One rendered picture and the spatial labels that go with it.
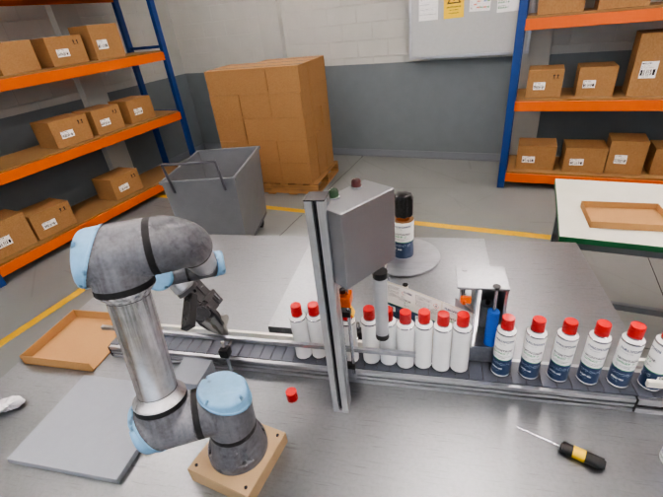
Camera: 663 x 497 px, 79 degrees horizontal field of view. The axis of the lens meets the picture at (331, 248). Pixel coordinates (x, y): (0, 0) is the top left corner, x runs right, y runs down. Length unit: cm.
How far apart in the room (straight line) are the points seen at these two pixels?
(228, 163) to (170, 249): 329
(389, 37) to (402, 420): 480
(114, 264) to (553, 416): 114
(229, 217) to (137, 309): 257
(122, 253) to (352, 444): 75
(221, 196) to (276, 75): 163
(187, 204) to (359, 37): 320
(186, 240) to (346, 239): 32
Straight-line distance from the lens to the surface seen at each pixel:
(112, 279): 85
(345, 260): 86
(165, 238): 81
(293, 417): 126
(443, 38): 521
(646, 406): 141
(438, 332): 117
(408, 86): 548
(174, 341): 155
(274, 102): 452
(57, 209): 485
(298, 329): 124
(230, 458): 111
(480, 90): 535
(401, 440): 120
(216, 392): 101
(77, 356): 178
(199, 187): 336
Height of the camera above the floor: 183
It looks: 31 degrees down
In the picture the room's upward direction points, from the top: 6 degrees counter-clockwise
